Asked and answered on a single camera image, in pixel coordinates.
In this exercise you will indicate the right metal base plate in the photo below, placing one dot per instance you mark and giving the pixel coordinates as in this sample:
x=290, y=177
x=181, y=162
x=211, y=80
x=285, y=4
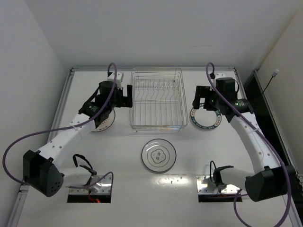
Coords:
x=206, y=187

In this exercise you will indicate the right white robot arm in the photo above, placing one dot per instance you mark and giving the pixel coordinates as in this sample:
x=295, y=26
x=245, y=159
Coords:
x=269, y=179

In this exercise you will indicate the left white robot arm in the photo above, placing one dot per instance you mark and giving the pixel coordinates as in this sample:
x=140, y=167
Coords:
x=42, y=168

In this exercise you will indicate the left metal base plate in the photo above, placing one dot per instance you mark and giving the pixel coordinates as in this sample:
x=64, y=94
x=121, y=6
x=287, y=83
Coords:
x=102, y=187

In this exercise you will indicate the green rimmed white plate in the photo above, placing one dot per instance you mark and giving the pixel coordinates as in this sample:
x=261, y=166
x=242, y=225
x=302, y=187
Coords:
x=205, y=120

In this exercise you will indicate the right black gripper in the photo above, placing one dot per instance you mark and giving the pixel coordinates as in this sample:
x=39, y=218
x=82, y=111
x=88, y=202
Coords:
x=197, y=97

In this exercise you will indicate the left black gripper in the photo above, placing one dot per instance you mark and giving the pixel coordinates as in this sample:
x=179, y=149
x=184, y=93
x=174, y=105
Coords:
x=129, y=96

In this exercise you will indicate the orange sunburst white plate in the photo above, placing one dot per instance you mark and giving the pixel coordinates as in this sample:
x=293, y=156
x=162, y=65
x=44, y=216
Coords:
x=106, y=123

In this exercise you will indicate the black rimmed white plate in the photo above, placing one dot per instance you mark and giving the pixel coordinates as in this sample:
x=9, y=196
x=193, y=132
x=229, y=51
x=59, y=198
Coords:
x=158, y=156

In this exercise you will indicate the metal wire dish rack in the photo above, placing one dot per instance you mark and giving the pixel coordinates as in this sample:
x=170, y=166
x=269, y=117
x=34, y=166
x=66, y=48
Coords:
x=159, y=101

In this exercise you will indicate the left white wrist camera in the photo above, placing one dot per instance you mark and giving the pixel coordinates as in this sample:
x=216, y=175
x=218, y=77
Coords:
x=119, y=78

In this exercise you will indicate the metal base plate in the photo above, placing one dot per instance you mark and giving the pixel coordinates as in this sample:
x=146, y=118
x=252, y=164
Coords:
x=206, y=187
x=102, y=187

